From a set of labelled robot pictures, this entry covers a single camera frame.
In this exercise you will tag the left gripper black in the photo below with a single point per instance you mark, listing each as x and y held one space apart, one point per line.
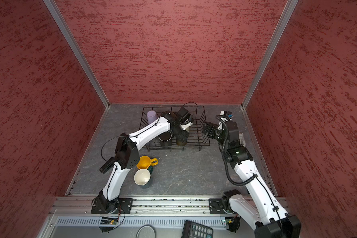
183 137

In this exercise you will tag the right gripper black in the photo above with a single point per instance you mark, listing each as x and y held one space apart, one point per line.
213 127

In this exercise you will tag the black mug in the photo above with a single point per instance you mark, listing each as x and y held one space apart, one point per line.
165 139

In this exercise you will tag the lavender plastic cup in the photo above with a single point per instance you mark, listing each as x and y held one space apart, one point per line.
151 116

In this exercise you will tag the white cup dark green base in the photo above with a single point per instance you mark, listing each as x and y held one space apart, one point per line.
142 177

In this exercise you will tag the olive green glass cup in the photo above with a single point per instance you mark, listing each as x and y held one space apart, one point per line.
181 143

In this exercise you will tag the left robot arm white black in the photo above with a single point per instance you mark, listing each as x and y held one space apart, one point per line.
127 155

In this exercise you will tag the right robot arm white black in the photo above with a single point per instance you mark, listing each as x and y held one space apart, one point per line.
267 218

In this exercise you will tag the white plastic tape dispenser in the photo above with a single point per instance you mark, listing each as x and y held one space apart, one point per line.
242 139

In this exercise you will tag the yellow mug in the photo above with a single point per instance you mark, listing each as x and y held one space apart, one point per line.
145 162

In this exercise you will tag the black stapler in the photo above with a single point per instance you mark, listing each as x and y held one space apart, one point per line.
107 165

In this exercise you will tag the black calculator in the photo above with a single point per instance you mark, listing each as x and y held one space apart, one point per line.
195 230

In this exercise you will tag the round grey disc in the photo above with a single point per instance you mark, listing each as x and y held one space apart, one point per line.
146 231

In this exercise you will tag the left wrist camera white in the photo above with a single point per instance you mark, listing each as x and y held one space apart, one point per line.
186 127

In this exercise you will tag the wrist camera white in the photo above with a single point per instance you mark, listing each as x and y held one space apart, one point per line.
186 127
225 116

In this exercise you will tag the black wire dish rack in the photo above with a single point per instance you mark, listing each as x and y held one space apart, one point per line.
196 140

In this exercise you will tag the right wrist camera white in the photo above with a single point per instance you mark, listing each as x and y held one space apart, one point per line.
225 116

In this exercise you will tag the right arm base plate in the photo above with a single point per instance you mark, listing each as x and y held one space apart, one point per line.
220 206

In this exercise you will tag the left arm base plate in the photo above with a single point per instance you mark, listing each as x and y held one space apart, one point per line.
122 205

